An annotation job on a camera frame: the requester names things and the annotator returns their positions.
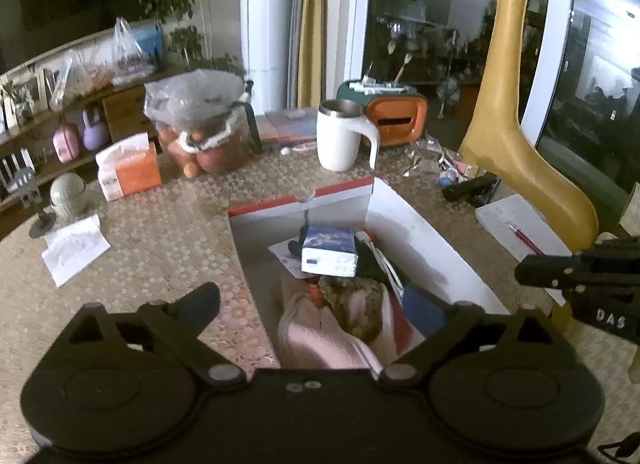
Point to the photo frame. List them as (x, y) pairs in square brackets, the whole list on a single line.
[(30, 97)]

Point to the pink pouch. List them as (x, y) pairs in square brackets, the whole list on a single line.
[(66, 142)]

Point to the metal fork stand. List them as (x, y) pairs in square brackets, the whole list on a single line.
[(30, 194)]

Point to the plastic bag of oranges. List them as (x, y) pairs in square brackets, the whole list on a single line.
[(85, 84)]

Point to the brown fuzzy cloth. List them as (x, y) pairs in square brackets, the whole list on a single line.
[(355, 304)]

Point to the orange knotted cloth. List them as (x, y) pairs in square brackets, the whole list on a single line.
[(317, 296)]

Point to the black rounded remote control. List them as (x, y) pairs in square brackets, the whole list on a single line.
[(465, 189)]

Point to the printed sticker card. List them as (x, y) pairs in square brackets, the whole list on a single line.
[(285, 259)]

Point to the orange white tissue pack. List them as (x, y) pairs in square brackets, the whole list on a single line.
[(130, 169)]

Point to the yellow curtain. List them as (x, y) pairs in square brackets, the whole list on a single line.
[(320, 19)]

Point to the white cosmetic tube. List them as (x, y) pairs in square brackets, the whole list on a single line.
[(370, 88)]

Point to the clear bag of fruit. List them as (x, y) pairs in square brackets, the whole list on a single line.
[(200, 109)]

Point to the pale fleece cloth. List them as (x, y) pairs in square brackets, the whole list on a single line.
[(310, 339)]

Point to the wooden cabinet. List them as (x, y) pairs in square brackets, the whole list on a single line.
[(125, 109)]

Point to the white cardboard box red rim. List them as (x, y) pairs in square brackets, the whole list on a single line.
[(425, 234)]

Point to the stack of colourful books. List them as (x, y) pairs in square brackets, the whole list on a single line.
[(285, 139)]

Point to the round pale ceramic jar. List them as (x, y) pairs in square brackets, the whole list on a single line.
[(69, 196)]

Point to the glass sliding door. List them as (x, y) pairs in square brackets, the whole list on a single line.
[(435, 19)]

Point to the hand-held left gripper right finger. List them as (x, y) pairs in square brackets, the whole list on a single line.
[(425, 314)]

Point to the yellow giraffe statue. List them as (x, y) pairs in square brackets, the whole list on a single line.
[(505, 94)]

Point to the white blue small box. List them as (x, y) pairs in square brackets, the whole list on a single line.
[(327, 254)]

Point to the white paper sheet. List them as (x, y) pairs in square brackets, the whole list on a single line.
[(75, 249)]

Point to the red pen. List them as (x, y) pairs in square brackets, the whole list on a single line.
[(527, 240)]

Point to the white handwritten notepad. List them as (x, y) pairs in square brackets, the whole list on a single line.
[(510, 214)]

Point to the white standing air conditioner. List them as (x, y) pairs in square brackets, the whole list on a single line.
[(270, 19)]

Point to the purple pouch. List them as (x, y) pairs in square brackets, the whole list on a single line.
[(94, 132)]

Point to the makeup brush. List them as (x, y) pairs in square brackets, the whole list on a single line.
[(406, 67)]

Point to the crumpled snack wrapper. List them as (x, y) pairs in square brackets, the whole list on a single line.
[(430, 157)]

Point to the orange green tissue holder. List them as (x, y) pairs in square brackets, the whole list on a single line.
[(400, 117)]

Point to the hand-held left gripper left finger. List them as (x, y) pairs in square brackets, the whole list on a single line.
[(200, 304)]

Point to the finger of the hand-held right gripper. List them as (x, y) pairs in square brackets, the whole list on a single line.
[(550, 271)]

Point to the gold lace tablecloth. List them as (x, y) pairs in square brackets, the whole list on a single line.
[(175, 244)]

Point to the black flat remote control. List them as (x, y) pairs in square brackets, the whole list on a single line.
[(487, 194)]

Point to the small yellow box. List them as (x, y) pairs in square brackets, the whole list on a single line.
[(471, 169)]

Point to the clear plastic bag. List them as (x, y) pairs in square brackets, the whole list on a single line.
[(125, 54)]

